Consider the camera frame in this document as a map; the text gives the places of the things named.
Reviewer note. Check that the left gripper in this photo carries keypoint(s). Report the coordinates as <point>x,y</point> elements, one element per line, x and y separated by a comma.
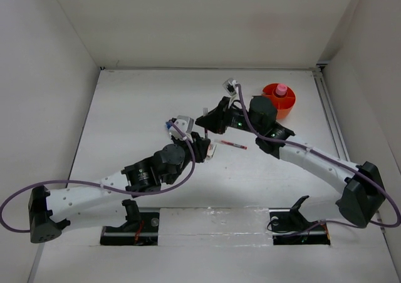
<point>199,146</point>

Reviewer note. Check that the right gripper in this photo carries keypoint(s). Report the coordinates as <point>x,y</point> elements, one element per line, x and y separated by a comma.
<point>217,120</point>

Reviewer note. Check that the pink capped glue stick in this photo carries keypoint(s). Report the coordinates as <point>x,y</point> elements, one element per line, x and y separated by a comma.
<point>281,90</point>

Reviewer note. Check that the orange gel pen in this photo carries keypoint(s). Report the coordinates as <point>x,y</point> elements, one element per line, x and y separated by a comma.
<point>205,112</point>

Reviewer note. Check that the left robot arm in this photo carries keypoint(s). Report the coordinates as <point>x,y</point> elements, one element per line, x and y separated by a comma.
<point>86,204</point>

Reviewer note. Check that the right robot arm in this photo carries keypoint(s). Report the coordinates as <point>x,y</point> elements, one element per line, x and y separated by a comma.
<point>357,184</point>

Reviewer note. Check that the red gel pen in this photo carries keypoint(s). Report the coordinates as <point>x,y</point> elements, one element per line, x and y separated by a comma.
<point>231,144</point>

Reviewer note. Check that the orange round organizer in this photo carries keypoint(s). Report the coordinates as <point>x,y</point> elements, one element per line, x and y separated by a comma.
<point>283,105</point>

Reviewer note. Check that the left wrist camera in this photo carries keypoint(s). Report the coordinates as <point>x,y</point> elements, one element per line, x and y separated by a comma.
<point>185,125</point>

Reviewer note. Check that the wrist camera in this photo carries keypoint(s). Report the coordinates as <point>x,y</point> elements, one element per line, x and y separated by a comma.
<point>230,85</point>
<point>185,125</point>

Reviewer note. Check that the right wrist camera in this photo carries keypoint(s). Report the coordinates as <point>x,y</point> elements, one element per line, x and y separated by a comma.
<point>230,85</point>

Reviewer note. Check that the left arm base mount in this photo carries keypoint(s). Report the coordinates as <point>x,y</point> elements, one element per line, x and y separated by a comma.
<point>141,227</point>

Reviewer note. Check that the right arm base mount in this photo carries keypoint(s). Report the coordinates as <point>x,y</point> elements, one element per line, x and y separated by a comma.
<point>289,227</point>

